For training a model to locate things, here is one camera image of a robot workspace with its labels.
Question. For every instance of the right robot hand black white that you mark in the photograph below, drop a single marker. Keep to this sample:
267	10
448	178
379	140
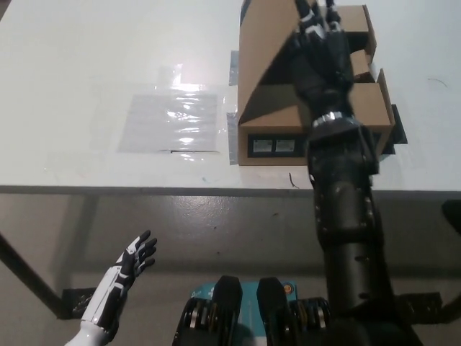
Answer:
324	72

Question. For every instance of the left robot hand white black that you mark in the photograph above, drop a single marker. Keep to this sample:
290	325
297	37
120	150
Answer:
111	284

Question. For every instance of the brown cardboard storage box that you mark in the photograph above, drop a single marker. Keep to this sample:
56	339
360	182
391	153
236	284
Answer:
266	54

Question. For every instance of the black table foot plate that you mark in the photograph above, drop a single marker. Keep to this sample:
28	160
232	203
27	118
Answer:
417	304
77	302

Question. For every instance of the black table leg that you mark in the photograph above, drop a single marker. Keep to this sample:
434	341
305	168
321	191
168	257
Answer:
32	274
453	216

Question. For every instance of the short grey tape strip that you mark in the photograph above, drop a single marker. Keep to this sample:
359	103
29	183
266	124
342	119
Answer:
234	68

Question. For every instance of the long grey tape strip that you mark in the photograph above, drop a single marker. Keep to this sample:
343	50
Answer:
233	140

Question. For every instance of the thin dark thread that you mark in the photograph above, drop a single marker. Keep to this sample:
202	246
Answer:
438	82

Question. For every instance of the clear plastic film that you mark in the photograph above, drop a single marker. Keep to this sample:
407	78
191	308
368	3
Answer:
108	158

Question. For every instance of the clear plastic bag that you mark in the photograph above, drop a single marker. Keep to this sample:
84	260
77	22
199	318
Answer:
162	126

